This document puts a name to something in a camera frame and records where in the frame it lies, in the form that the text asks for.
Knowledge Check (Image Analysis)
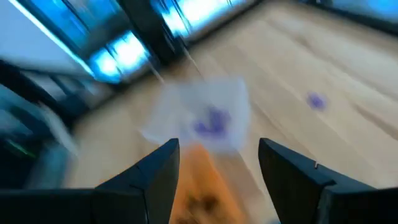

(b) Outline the purple plastic spider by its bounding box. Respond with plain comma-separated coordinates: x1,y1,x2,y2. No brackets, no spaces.
208,107,233,128
306,91,327,112
192,121,226,139

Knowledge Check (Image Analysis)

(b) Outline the black plastic spider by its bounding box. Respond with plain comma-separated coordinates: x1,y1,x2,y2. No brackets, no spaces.
186,193,220,215

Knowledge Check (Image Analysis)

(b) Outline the orange plastic bin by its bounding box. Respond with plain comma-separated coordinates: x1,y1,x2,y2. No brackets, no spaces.
169,144,249,224

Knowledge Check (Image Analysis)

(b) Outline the large window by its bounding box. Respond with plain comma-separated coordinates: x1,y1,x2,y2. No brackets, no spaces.
18,0,249,85

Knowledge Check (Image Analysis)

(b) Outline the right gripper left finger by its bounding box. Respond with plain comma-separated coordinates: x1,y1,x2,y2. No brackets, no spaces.
0,138,181,224

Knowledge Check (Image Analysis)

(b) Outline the clear plastic bin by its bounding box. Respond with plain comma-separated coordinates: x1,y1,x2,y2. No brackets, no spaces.
139,77,252,153

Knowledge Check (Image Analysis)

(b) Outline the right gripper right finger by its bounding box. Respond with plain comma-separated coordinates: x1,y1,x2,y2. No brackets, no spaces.
257,138,398,224

